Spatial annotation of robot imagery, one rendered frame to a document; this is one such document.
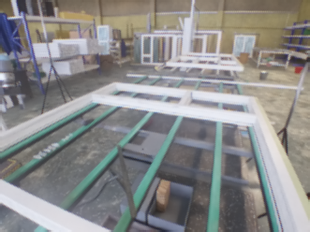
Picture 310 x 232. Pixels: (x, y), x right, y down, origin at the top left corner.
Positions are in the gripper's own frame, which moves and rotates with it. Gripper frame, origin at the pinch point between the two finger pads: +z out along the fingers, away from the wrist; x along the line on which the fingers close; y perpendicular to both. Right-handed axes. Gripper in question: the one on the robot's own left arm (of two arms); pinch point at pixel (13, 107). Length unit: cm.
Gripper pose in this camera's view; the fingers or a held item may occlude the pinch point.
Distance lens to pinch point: 140.4
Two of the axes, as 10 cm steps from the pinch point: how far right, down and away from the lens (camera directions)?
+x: 1.0, -1.3, 9.9
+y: 9.8, -1.7, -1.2
